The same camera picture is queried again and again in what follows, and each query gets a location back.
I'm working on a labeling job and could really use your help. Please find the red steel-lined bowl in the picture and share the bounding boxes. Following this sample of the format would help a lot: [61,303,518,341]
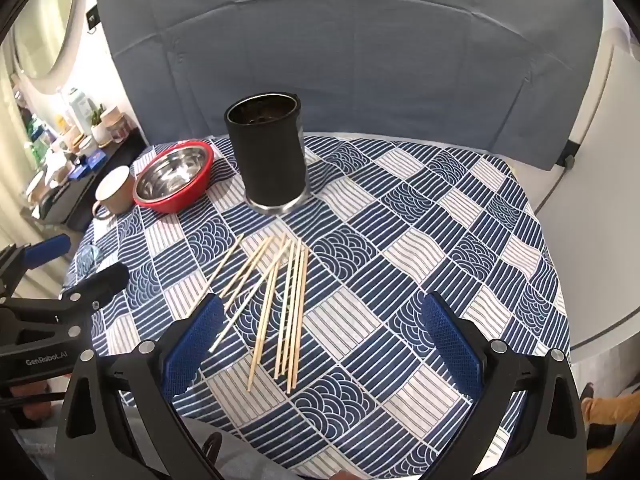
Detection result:
[132,140,216,214]

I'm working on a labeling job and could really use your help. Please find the beige curtain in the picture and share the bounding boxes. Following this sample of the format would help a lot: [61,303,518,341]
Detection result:
[0,45,31,241]

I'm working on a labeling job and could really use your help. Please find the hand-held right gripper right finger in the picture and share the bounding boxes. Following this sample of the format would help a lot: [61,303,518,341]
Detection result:
[420,291,587,480]

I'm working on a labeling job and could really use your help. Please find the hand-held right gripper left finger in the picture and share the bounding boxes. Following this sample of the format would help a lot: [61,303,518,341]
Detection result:
[54,294,236,480]

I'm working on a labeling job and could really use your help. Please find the blue white patterned tablecloth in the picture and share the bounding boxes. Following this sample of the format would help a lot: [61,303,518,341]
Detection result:
[64,132,572,480]

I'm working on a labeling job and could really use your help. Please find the grey backdrop cloth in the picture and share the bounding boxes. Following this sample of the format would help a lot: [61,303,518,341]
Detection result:
[94,0,603,171]

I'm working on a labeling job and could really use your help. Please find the bunch of wooden chopsticks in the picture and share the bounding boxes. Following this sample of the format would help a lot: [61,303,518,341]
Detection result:
[184,231,310,394]

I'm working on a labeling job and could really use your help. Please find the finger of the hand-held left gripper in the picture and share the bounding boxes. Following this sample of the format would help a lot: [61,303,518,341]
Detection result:
[50,262,130,332]
[0,234,72,302]

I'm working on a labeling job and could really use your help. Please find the large white bottle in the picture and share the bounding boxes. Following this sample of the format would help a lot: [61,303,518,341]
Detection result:
[67,87,93,136]

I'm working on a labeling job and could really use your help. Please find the beige mug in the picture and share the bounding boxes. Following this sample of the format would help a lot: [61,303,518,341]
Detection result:
[91,165,137,220]

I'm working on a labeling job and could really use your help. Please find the black utensil holder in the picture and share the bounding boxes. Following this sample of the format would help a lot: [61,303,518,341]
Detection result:
[223,91,311,216]

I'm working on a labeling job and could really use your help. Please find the power plug with cable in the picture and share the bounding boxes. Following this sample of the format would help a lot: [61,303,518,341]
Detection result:
[557,140,581,171]

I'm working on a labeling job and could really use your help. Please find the oval wall mirror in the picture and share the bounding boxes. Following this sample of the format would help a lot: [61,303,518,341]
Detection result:
[12,0,98,81]

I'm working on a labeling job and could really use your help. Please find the potted succulent white pot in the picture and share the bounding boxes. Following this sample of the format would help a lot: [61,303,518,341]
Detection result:
[89,105,111,143]

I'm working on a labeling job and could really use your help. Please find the green packets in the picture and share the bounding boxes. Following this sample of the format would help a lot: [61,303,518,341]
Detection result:
[22,115,51,161]

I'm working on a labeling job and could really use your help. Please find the black sideboard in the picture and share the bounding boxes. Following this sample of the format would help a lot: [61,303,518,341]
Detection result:
[30,127,148,233]

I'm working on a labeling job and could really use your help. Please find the orange cloth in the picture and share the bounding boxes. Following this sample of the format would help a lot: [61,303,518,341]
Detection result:
[582,395,640,441]

